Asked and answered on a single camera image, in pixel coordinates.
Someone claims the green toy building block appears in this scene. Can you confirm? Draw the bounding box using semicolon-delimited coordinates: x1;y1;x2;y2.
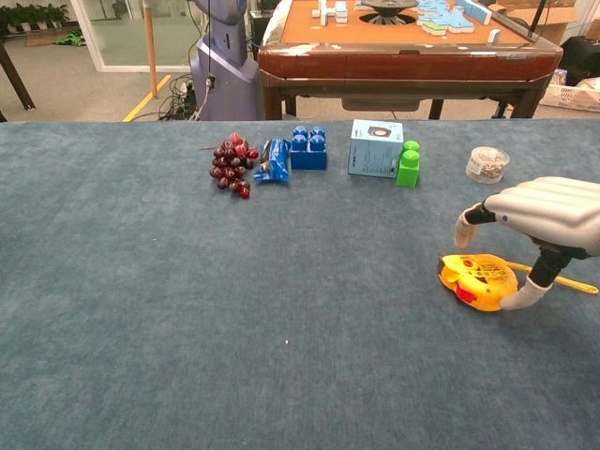
396;140;421;189

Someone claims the white framed glass partition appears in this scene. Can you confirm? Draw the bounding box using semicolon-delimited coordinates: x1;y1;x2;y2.
69;0;201;74

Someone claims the light blue cardboard box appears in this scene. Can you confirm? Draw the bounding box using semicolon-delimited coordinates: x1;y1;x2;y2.
347;118;405;179

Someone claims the black table leg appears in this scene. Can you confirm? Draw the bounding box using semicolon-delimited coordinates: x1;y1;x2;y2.
0;39;37;112

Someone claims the cluster of blue mahjong tiles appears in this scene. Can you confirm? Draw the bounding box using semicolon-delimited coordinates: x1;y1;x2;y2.
415;0;493;38

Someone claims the black mahjong table centre dome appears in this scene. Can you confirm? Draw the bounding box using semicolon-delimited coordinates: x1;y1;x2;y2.
359;0;420;25

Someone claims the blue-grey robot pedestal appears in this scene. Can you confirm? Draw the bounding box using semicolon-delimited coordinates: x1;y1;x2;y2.
188;0;260;122

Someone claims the blue toy building block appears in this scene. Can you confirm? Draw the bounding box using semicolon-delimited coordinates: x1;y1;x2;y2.
290;125;328;172

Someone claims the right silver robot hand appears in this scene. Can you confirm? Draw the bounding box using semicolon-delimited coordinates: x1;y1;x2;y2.
453;175;600;312

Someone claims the brown mahjong table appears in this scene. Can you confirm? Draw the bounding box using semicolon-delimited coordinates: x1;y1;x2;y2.
257;0;563;121

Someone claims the blue snack packet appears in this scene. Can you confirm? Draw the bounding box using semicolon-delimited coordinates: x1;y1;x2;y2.
253;138;292;184

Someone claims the brown cardboard box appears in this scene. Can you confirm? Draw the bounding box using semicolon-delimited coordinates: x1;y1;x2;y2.
491;0;583;46

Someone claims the blue felt table cloth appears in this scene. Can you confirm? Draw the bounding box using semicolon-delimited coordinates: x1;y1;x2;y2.
0;119;600;450

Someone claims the stack of white mahjong tiles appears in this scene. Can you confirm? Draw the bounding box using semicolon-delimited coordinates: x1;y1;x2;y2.
311;0;350;25

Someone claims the yellow toy object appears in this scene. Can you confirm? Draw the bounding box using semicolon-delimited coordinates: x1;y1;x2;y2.
438;253;600;313

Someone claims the red grape bunch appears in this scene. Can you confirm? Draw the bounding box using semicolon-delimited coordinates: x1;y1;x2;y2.
199;131;261;200

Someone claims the green cloth on floor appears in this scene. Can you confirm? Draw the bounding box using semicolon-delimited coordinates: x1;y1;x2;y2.
52;30;88;48

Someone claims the clear jar of paper clips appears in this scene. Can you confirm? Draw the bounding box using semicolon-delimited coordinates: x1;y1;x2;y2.
465;145;511;185

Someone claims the white plastic basket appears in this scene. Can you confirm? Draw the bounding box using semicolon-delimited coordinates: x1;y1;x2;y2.
538;77;600;114

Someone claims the black floor cable bundle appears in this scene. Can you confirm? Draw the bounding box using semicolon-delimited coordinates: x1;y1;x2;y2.
157;73;208;122

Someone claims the black bag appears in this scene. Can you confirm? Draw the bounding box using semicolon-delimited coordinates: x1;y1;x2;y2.
560;36;600;88

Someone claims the row of green potted plants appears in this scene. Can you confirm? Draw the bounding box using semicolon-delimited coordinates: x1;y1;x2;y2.
0;2;70;34

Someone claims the wooden pole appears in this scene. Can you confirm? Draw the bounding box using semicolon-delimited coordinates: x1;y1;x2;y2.
142;0;159;99

